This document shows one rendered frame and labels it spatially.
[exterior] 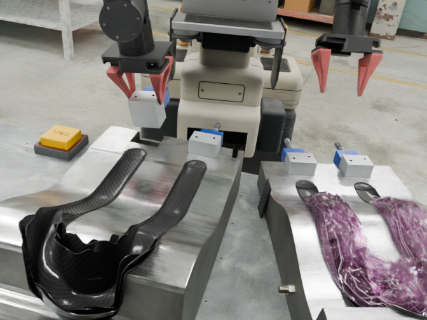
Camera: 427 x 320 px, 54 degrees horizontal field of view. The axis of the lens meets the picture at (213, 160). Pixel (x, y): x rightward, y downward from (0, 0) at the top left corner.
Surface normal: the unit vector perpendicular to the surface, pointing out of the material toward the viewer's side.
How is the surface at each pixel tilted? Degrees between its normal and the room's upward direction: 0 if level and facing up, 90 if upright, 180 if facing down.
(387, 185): 0
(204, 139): 0
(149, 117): 99
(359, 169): 90
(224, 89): 98
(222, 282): 0
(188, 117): 98
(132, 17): 96
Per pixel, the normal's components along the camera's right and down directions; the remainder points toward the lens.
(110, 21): 0.08, 0.62
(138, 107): -0.24, 0.62
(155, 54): -0.07, -0.78
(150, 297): -0.22, 0.39
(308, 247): 0.10, -0.67
